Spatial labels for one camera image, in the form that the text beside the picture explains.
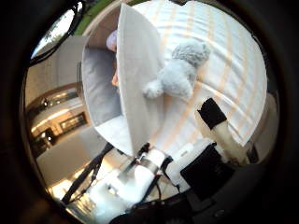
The white striped tablecloth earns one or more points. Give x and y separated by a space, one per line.
224 62

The grey fluffy plush toy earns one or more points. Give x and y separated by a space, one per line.
177 77

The white fabric container box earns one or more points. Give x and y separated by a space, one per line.
137 77

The black tripod stand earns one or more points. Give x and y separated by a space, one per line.
84 174

